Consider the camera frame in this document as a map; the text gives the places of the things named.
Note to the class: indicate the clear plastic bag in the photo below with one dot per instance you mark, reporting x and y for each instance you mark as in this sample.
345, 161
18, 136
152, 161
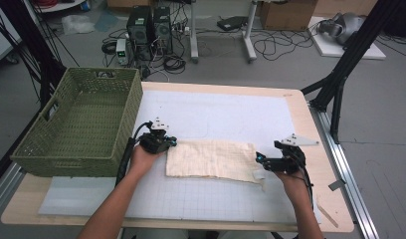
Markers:
76, 25

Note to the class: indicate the brown cardboard box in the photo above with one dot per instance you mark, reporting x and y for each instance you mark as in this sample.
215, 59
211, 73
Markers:
287, 15

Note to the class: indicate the person's left hand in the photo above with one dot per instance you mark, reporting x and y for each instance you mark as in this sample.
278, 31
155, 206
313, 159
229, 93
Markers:
143, 161

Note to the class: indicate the thin wooden stick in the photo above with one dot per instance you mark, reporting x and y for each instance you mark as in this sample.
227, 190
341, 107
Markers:
327, 215

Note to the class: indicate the white power supply box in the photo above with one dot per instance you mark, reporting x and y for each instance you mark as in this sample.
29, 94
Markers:
122, 51

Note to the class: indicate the white cabinet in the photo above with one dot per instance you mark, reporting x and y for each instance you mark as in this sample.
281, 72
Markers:
2, 40

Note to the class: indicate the person's grey trousers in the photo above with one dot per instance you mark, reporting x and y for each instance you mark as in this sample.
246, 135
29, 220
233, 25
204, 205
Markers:
164, 234

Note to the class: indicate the black metal frame stand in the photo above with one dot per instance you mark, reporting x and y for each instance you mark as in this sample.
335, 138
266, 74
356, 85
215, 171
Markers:
35, 49
343, 66

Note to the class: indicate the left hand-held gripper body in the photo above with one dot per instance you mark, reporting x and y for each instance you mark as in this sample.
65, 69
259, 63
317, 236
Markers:
153, 141

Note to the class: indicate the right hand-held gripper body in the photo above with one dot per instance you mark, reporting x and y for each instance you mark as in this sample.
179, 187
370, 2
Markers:
287, 159

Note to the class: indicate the grey tape piece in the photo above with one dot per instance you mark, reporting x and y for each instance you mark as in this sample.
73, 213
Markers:
337, 185

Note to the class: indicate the cream egg print cloth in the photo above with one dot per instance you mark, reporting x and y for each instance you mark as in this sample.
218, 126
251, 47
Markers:
211, 159

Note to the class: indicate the person's right hand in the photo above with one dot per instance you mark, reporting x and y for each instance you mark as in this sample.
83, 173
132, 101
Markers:
294, 182

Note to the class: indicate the white floor board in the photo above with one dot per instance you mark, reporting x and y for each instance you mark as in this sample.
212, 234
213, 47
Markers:
330, 49

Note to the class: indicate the white grid mat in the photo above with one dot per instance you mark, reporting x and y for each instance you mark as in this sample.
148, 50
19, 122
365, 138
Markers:
207, 109

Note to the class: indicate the grey headset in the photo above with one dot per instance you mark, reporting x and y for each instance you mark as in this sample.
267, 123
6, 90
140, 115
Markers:
347, 26

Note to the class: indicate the white desk leg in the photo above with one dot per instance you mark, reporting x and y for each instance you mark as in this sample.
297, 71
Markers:
193, 33
249, 36

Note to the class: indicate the aluminium rail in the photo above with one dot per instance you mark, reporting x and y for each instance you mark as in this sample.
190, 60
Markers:
350, 179
5, 189

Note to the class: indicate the black flat device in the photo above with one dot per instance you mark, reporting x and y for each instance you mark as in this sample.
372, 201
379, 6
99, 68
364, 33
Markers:
231, 22

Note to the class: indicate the green woven basket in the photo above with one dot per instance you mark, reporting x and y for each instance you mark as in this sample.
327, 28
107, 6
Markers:
75, 109

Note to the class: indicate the black computer tower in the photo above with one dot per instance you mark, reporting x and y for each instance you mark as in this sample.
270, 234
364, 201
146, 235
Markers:
163, 30
139, 30

